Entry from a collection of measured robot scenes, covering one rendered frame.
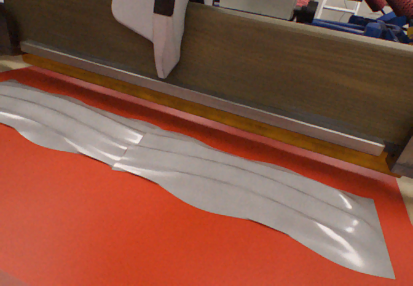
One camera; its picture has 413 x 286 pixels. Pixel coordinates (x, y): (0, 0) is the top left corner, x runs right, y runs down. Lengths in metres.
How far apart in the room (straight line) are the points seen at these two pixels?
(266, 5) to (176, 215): 0.41
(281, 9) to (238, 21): 0.28
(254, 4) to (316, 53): 0.30
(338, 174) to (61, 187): 0.21
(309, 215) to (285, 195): 0.02
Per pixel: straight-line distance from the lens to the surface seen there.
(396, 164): 0.24
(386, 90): 0.23
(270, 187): 0.20
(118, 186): 0.19
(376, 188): 0.26
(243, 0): 0.52
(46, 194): 0.19
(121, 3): 0.25
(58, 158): 0.22
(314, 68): 0.22
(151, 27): 0.23
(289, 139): 0.26
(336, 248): 0.19
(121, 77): 0.27
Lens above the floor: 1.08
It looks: 29 degrees down
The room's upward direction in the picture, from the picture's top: 10 degrees clockwise
